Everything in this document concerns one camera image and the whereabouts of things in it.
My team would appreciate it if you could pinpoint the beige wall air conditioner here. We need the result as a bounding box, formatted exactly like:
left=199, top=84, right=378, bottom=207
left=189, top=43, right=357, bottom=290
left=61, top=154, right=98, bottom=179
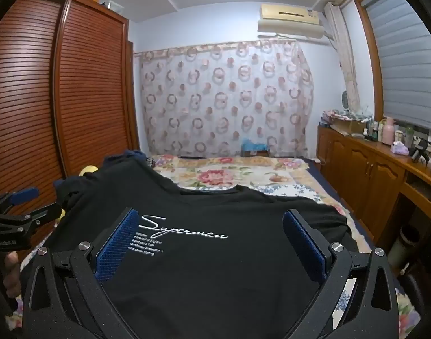
left=257, top=3, right=325, bottom=39

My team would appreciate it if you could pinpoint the navy blue garment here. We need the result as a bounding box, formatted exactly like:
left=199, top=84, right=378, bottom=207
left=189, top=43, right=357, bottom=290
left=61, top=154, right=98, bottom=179
left=53, top=150, right=147, bottom=193

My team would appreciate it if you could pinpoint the wooden louvered wardrobe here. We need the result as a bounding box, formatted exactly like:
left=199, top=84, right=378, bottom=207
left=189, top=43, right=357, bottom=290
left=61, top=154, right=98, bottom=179
left=0, top=0, right=138, bottom=255

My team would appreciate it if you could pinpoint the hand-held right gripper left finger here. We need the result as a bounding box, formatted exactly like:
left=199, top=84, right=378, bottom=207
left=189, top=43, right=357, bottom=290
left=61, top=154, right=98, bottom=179
left=21, top=208, right=145, bottom=339

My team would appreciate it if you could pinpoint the black desk gadget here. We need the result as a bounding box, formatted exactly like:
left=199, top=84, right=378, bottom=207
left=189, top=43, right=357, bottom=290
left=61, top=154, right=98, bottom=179
left=410, top=138, right=431, bottom=173

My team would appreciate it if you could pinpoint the yellow plush toy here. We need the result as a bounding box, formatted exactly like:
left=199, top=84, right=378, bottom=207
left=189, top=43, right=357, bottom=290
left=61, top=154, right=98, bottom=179
left=56, top=164, right=98, bottom=220

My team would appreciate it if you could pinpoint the black t-shirt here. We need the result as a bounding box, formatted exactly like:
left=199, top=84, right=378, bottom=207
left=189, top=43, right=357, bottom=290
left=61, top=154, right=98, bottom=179
left=42, top=152, right=357, bottom=339

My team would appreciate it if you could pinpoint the tied beige curtain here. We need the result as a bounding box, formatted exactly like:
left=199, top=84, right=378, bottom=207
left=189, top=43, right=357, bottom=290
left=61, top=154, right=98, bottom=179
left=323, top=2, right=361, bottom=112

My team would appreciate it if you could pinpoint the red floral quilt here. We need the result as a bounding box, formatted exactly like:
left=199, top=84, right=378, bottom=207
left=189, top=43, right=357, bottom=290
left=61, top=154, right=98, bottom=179
left=150, top=153, right=347, bottom=212

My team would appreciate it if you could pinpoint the pink bottle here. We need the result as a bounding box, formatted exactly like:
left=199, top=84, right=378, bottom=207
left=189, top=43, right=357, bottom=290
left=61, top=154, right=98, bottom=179
left=382, top=116, right=396, bottom=145

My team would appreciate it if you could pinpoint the grey cylindrical bin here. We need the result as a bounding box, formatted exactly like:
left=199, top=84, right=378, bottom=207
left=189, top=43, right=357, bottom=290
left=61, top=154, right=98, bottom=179
left=387, top=224, right=421, bottom=271

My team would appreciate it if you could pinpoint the cardboard box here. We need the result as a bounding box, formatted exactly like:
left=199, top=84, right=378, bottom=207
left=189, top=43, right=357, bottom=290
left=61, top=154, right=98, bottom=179
left=330, top=116, right=366, bottom=135

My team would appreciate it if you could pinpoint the blue floral bed sheet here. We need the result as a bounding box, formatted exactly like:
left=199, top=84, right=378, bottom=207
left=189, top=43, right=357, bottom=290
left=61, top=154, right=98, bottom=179
left=4, top=184, right=423, bottom=339

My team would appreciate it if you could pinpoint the person's left hand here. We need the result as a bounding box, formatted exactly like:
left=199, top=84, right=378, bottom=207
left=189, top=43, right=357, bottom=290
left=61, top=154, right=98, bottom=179
left=0, top=252, right=23, bottom=299

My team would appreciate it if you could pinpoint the cluster of cosmetic bottles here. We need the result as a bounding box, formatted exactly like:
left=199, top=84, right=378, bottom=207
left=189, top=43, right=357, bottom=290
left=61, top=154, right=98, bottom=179
left=364, top=118, right=414, bottom=145

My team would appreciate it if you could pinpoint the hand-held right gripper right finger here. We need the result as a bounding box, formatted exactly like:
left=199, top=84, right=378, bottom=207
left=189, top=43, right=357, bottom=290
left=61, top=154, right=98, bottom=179
left=282, top=208, right=401, bottom=339

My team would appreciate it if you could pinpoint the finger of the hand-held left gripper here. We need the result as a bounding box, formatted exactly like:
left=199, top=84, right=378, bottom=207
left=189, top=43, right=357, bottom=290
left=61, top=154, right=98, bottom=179
left=11, top=203, right=63, bottom=231
left=0, top=187, right=40, bottom=217

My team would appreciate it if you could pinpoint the wooden sideboard cabinet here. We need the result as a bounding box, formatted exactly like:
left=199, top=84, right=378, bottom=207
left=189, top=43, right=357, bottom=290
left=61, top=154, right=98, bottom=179
left=316, top=123, right=431, bottom=255

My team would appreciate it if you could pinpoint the circle-patterned sheer curtain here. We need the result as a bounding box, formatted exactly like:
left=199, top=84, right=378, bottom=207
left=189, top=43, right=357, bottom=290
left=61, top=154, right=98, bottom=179
left=134, top=40, right=315, bottom=158

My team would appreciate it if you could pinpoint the blue plastic bag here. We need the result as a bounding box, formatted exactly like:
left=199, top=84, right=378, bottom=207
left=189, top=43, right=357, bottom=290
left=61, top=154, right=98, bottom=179
left=241, top=138, right=271, bottom=157

